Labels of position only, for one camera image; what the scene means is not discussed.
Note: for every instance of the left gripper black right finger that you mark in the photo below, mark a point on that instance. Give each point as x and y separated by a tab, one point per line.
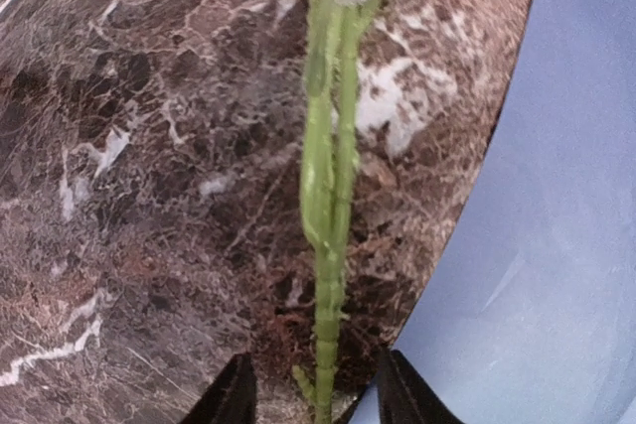
404	396

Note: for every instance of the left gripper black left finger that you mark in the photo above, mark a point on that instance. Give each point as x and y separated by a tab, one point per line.
231	398

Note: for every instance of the blue wrapping paper sheet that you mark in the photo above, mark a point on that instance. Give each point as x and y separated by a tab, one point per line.
506	129

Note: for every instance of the pink and blue fake flower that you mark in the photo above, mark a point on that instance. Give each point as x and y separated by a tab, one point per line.
327	174

